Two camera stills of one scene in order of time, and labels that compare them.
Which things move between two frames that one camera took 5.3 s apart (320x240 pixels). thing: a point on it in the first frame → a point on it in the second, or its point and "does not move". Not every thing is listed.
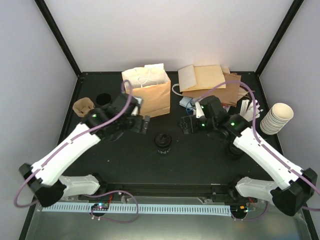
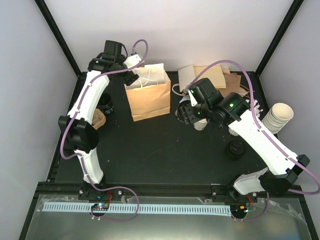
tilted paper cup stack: (276, 118) does not move
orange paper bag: (152, 84) does not move
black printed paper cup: (103, 99) does not move
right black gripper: (193, 128) → (187, 113)
